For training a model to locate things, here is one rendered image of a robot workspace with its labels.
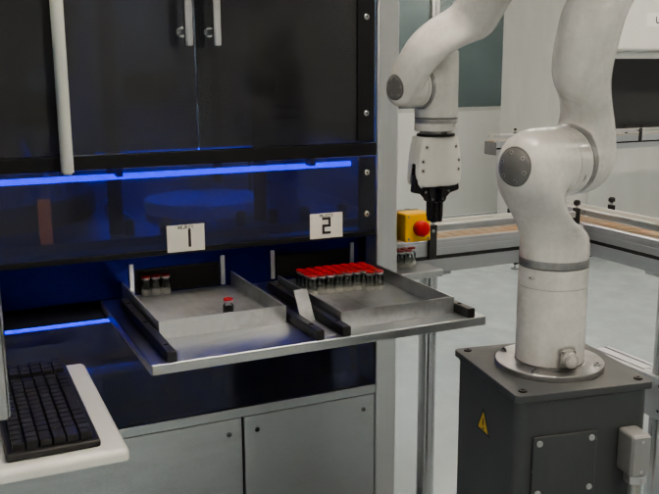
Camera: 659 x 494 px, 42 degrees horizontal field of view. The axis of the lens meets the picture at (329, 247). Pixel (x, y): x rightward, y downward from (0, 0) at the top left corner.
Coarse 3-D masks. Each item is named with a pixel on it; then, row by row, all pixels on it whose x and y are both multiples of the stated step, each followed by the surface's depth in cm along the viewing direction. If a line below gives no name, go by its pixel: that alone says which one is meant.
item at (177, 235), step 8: (184, 224) 188; (192, 224) 188; (200, 224) 189; (168, 232) 186; (176, 232) 187; (184, 232) 188; (192, 232) 189; (200, 232) 189; (168, 240) 187; (176, 240) 187; (184, 240) 188; (192, 240) 189; (200, 240) 190; (168, 248) 187; (176, 248) 188; (184, 248) 189; (192, 248) 189; (200, 248) 190
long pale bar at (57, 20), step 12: (60, 0) 162; (60, 12) 162; (60, 24) 163; (60, 36) 163; (60, 48) 163; (60, 60) 164; (60, 72) 164; (60, 84) 165; (60, 96) 165; (60, 108) 166; (60, 120) 166; (60, 132) 167; (60, 144) 167; (72, 144) 168; (60, 156) 168; (72, 156) 168; (72, 168) 169
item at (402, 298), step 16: (384, 272) 205; (288, 288) 192; (384, 288) 199; (400, 288) 198; (416, 288) 192; (432, 288) 185; (320, 304) 177; (336, 304) 186; (352, 304) 186; (368, 304) 186; (384, 304) 186; (400, 304) 173; (416, 304) 175; (432, 304) 177; (448, 304) 178; (352, 320) 169; (368, 320) 171; (384, 320) 172; (400, 320) 174
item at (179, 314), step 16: (128, 288) 187; (208, 288) 200; (224, 288) 200; (240, 288) 197; (256, 288) 187; (144, 304) 187; (160, 304) 187; (176, 304) 186; (192, 304) 186; (208, 304) 186; (240, 304) 186; (256, 304) 186; (272, 304) 179; (160, 320) 175; (176, 320) 163; (192, 320) 165; (208, 320) 166; (224, 320) 168; (240, 320) 169; (256, 320) 171; (272, 320) 172; (176, 336) 164
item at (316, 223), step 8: (312, 216) 200; (320, 216) 201; (328, 216) 202; (336, 216) 203; (312, 224) 201; (320, 224) 202; (336, 224) 203; (312, 232) 201; (320, 232) 202; (336, 232) 204
